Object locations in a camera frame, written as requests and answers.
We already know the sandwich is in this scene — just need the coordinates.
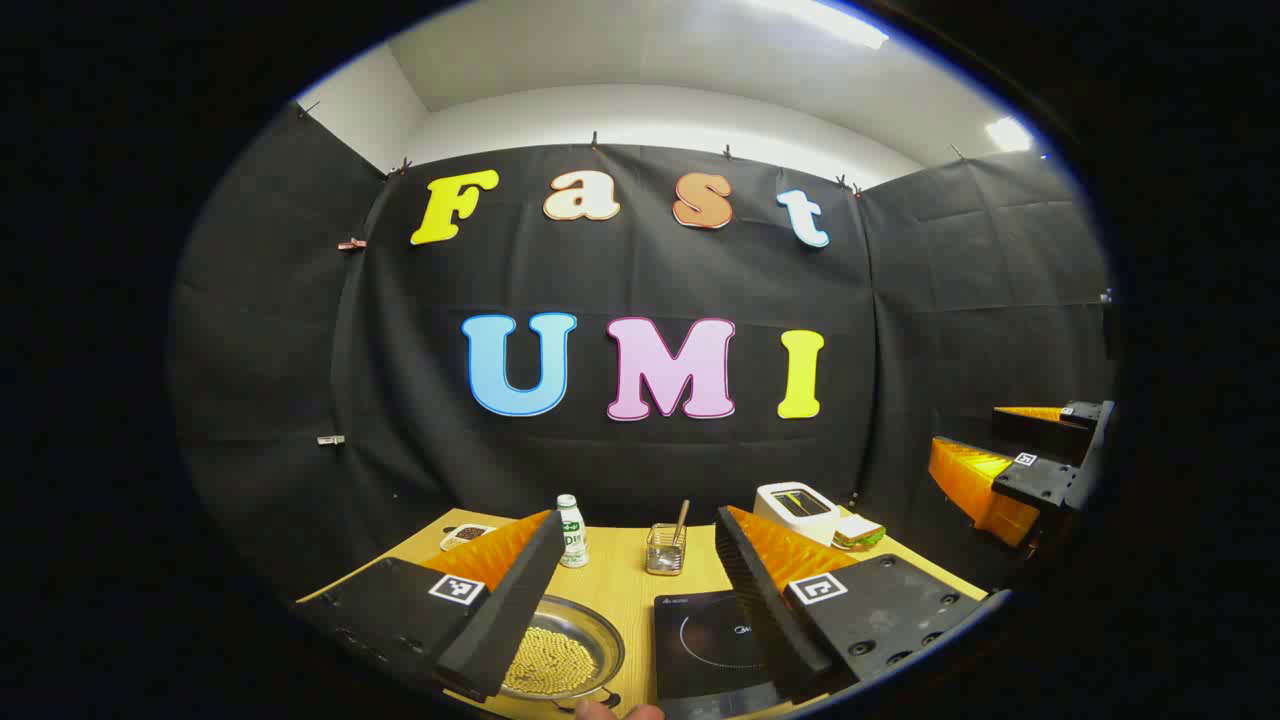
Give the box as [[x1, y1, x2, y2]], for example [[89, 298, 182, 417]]
[[832, 515, 887, 551]]

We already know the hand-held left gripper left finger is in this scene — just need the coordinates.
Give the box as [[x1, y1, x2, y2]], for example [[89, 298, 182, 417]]
[[295, 510, 566, 704]]

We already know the steel pot with soybeans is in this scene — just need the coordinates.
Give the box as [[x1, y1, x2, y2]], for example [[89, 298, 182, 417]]
[[500, 593, 626, 713]]

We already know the white bottle with green label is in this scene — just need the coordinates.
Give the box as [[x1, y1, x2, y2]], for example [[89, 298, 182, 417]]
[[556, 494, 590, 569]]

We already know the white toaster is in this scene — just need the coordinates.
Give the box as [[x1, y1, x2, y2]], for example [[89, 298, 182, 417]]
[[753, 482, 841, 546]]

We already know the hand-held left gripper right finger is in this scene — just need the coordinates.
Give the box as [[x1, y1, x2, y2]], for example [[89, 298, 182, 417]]
[[714, 505, 1011, 706]]

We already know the black induction cooktop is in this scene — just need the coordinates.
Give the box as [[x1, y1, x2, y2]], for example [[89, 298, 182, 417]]
[[653, 590, 786, 720]]

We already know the black backdrop cloth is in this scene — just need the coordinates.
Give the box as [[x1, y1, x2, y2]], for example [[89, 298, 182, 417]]
[[168, 100, 1116, 601]]

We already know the wire mesh utensil holder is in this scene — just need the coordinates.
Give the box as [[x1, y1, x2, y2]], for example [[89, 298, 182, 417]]
[[645, 523, 687, 576]]

